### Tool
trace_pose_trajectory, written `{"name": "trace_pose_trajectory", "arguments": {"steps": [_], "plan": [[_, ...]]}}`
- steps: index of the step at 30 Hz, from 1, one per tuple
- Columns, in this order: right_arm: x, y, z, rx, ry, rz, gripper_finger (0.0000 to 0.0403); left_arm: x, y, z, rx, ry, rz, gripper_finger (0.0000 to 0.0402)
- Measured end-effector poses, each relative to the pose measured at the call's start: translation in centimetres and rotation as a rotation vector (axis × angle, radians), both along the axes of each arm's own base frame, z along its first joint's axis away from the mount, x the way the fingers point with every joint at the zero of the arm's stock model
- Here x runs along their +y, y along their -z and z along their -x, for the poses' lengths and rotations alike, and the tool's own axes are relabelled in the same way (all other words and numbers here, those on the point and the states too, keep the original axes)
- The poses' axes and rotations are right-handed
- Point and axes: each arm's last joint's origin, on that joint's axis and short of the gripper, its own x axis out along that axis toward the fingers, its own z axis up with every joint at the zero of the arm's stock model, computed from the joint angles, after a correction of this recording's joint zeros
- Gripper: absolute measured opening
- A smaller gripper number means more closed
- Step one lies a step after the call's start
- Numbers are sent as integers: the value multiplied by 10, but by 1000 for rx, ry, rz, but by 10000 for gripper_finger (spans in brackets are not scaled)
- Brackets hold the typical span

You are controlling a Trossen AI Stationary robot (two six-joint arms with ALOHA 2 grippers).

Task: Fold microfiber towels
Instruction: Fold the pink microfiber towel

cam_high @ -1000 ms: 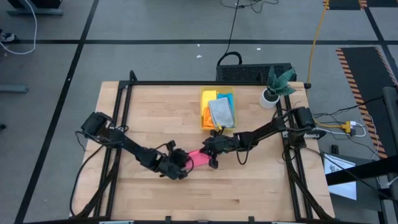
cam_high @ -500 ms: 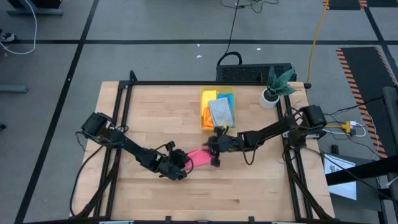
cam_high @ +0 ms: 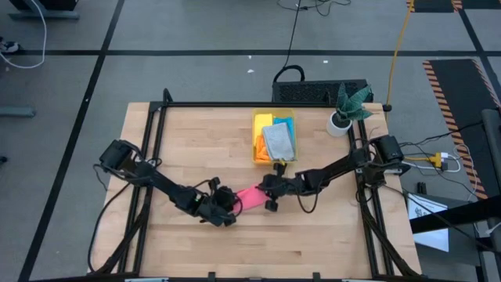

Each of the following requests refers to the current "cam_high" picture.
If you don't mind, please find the blue microfiber towel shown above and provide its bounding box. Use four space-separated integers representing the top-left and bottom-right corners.
272 116 297 146

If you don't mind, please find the green snake plant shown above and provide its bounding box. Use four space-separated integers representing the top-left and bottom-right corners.
335 81 375 123

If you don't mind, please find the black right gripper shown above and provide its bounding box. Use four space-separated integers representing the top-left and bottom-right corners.
260 162 305 213

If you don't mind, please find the yellow microfiber towel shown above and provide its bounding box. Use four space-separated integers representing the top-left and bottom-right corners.
253 113 274 148

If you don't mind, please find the orange microfiber towel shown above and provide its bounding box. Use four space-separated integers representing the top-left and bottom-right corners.
254 135 272 162

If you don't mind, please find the grey microfiber towel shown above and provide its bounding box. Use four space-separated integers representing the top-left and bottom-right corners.
261 121 297 163

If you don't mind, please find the grey floor foot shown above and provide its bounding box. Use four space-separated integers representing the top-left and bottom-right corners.
0 106 38 119

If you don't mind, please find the yellow hanging cable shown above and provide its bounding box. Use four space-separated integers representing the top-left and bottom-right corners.
384 0 416 114

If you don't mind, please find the yellow translucent plastic bin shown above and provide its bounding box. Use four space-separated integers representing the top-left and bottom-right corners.
251 108 299 166

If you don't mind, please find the black floor cable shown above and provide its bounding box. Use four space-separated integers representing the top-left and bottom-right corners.
272 0 352 85

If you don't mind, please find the white paper sheet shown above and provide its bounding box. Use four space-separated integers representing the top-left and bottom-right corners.
406 191 451 253

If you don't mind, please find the dark desk base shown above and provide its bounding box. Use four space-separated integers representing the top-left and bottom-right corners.
7 0 81 22

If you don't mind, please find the black metal beam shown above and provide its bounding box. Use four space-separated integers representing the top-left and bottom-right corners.
408 193 501 236

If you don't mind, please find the white floor cable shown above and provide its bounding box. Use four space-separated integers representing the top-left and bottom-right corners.
0 0 48 71

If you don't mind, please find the black hazard-striped floor mat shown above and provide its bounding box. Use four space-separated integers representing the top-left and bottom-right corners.
405 0 501 14
421 58 501 201

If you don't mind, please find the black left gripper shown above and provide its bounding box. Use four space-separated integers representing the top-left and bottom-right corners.
197 176 238 227

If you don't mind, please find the person's foot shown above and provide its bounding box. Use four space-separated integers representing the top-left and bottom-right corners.
0 37 20 55

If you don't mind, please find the white plant pot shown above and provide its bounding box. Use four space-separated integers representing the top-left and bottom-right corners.
325 110 354 138

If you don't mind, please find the pink microfiber towel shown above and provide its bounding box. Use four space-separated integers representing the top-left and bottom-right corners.
232 184 271 215

